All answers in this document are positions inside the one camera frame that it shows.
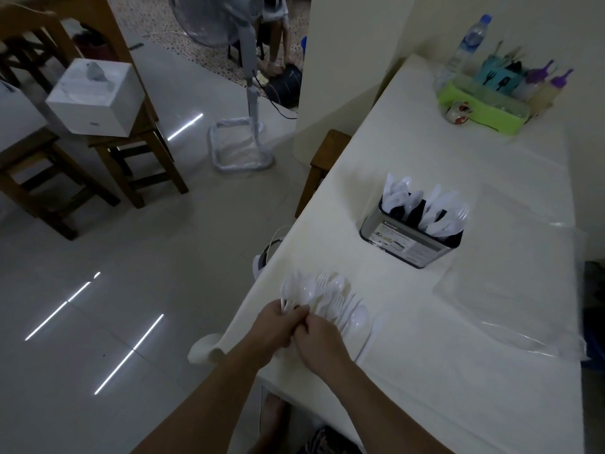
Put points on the person's left hand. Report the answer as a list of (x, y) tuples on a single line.
[(269, 328)]

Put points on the white standing fan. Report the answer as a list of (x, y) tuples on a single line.
[(250, 80)]

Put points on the white plastic spoon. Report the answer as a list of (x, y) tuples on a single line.
[(287, 290)]

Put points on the purple-capped squeeze bottle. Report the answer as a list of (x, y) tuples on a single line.
[(531, 82), (548, 96)]

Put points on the white tablecloth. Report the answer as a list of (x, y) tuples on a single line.
[(425, 373)]

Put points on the bunch of upright white cutlery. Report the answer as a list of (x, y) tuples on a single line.
[(425, 205)]

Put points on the person's right hand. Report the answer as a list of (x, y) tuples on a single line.
[(326, 345)]

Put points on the person's left fingers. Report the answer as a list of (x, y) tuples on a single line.
[(294, 317)]

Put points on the pile of white plastic cutlery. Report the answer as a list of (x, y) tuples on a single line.
[(338, 302)]

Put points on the clear plastic bag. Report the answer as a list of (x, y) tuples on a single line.
[(510, 274)]

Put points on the person's left forearm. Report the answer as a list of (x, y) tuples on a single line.
[(208, 406)]

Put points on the green plastic tray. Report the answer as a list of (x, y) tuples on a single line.
[(487, 106)]

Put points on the clear plastic water bottle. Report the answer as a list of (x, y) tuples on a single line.
[(465, 47)]

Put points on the teal cutlery holder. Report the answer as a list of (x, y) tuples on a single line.
[(496, 77)]

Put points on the person's right fingers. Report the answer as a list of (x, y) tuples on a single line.
[(302, 331)]

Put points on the metal tin cutlery holder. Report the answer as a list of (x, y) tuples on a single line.
[(401, 238)]

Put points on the person's foot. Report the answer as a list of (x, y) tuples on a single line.
[(274, 416)]

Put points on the person's right forearm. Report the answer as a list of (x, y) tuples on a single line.
[(378, 411)]

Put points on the white tissue box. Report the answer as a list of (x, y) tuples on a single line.
[(94, 99)]

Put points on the black bag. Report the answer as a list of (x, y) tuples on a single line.
[(286, 85)]

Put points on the wooden stool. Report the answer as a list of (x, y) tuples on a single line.
[(324, 155), (142, 160), (42, 184)]

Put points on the person's patterned shorts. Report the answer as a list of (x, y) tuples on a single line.
[(326, 442)]

